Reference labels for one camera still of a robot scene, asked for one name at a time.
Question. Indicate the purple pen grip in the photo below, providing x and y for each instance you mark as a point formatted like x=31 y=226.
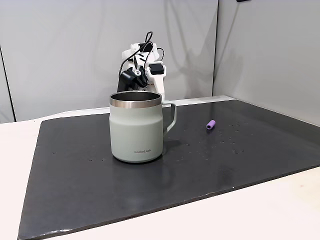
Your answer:
x=210 y=125

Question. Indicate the pale green steel mug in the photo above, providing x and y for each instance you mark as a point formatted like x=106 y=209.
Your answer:
x=135 y=130

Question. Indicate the black table mat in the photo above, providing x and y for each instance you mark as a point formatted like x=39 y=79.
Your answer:
x=200 y=180

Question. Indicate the black camera bracket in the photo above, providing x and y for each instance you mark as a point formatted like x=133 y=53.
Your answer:
x=141 y=76

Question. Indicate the black oval camera box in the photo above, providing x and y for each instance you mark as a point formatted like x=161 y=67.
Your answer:
x=125 y=78

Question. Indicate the black wall-mounted object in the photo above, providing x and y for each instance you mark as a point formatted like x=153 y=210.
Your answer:
x=243 y=0

